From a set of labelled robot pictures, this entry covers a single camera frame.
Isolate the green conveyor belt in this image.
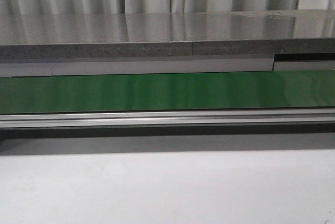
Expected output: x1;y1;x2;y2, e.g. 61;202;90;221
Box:
1;70;334;114

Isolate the grey conveyor rear guide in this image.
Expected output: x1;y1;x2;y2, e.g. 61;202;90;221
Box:
1;55;334;77

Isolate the aluminium conveyor front rail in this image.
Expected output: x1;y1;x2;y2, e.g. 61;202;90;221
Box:
1;108;334;129

